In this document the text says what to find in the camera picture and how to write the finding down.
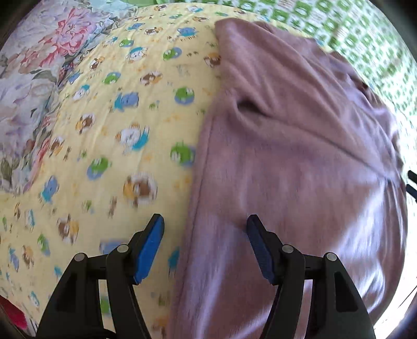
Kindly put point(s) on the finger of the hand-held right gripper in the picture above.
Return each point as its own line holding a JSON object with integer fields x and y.
{"x": 413, "y": 190}

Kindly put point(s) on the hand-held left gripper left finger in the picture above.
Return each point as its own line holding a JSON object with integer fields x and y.
{"x": 150, "y": 247}

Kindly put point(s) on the pale floral quilt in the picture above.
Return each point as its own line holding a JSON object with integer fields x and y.
{"x": 35, "y": 81}

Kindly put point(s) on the red cloth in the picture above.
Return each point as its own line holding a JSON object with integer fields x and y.
{"x": 13, "y": 313}

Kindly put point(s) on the green checkered pillow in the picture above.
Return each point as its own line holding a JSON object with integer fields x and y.
{"x": 358, "y": 36}

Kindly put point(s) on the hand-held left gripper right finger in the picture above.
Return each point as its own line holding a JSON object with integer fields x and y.
{"x": 260, "y": 249}

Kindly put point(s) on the purple knit sweater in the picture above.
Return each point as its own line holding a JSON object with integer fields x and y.
{"x": 286, "y": 146}

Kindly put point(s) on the yellow bear-print blanket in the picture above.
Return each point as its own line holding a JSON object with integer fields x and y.
{"x": 107, "y": 137}

